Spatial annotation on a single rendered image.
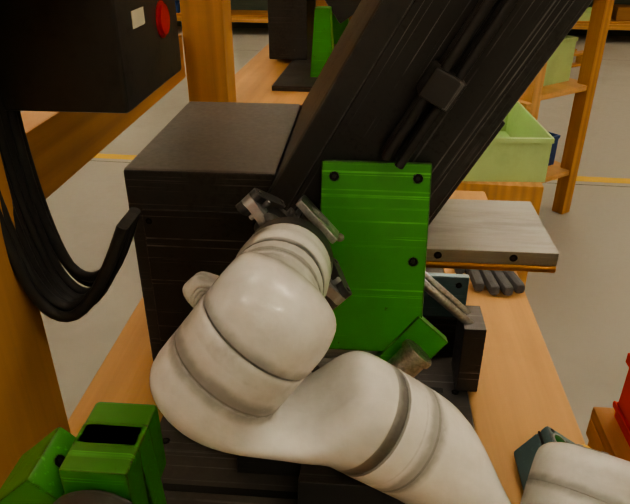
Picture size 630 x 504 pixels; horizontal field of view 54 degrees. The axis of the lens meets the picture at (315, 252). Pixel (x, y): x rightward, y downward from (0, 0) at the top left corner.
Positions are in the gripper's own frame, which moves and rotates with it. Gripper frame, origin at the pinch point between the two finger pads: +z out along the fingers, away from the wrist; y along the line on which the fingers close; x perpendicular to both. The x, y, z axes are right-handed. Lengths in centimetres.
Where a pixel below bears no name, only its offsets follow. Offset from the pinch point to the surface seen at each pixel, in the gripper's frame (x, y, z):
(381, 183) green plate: -9.1, -1.8, 3.0
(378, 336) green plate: 2.3, -14.4, 3.0
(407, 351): 0.2, -16.6, -0.3
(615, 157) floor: -115, -138, 393
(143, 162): 10.7, 18.0, 10.1
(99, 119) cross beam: 17.6, 30.3, 29.1
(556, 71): -94, -47, 278
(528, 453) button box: -0.6, -38.6, 7.1
